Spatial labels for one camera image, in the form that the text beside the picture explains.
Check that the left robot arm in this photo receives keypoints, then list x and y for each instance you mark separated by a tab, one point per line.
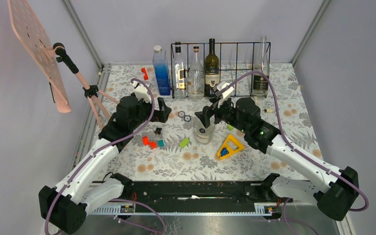
67	204

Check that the small black knob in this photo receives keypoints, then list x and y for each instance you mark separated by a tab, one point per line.
158	131

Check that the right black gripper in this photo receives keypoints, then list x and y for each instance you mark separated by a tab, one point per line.
208	111

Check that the long green block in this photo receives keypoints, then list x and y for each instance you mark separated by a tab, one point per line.
184	143

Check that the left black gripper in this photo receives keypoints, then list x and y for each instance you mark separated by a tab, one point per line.
161	115

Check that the poker chip fifty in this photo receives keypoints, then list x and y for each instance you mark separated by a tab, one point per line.
187	118

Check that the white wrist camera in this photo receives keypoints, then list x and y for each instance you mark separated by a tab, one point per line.
223	91
141	92

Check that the green cube centre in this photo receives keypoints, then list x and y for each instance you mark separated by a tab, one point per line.
229	127

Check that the black wire wine rack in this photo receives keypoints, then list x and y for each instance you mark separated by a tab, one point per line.
236	59

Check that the clear bottle cork stopper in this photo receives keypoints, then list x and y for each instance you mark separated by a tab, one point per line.
196	76

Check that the red block pair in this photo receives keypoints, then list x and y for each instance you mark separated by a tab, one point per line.
147	142

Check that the pink tripod stand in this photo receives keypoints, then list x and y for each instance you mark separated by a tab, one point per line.
91	92

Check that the blue glass bottle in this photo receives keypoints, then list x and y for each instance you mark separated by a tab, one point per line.
160	65

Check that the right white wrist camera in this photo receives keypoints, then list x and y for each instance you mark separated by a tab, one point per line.
223	91

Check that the clear bottle gold band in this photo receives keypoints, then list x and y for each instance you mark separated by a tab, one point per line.
202	134

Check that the yellow triangle frame toy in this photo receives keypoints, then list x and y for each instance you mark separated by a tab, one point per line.
232	144

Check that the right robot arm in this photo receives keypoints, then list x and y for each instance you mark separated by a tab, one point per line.
332	189

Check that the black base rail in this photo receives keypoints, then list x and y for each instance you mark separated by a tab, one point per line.
227	197

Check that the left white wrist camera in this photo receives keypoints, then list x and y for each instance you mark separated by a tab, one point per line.
141	92

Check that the floral table mat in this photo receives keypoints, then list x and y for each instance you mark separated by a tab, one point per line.
199	162

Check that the dark green wine bottle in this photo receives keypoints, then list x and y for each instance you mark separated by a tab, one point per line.
211	69

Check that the teal block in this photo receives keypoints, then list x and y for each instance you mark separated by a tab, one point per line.
161	143

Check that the red block far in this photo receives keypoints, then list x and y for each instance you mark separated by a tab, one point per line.
145	73

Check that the clear bottle black label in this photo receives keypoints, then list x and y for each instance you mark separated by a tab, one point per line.
259	84

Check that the poker chip ten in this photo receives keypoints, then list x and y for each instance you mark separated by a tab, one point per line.
181	114

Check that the clear bottle black cap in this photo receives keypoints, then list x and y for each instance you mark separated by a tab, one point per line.
180	90

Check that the pink pegboard panel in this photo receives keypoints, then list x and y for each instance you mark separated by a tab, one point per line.
31	33

